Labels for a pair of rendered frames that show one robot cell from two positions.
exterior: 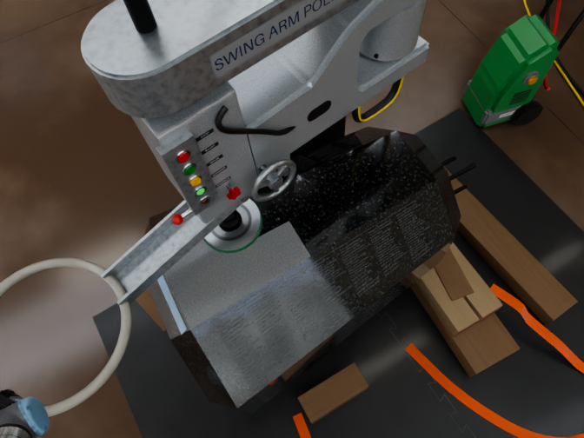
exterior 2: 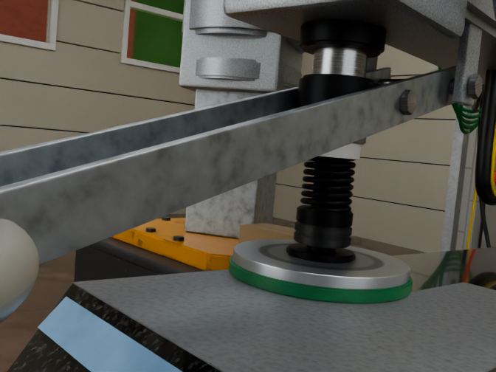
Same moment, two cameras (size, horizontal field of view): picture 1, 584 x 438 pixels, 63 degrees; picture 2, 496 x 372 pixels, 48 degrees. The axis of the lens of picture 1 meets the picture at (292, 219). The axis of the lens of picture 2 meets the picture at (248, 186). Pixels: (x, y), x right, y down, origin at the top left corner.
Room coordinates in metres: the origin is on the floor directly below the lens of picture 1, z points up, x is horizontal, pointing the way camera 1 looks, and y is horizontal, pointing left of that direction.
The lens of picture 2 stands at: (0.15, 0.53, 1.02)
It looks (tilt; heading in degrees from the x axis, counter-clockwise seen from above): 4 degrees down; 340
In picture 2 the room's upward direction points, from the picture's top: 5 degrees clockwise
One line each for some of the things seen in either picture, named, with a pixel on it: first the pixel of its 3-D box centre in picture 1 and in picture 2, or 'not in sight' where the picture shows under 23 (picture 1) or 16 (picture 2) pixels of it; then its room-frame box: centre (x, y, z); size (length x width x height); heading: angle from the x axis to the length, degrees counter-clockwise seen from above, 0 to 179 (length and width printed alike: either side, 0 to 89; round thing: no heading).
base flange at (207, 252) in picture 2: not in sight; (229, 238); (1.57, 0.05, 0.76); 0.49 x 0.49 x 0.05; 23
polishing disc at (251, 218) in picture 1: (230, 221); (319, 260); (0.74, 0.21, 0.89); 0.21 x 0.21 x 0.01
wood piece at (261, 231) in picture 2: not in sight; (285, 240); (1.32, 0.00, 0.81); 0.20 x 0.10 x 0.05; 31
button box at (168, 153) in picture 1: (191, 176); not in sight; (0.61, 0.22, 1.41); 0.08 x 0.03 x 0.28; 120
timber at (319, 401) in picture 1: (333, 393); not in sight; (0.21, -0.06, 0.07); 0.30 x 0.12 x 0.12; 112
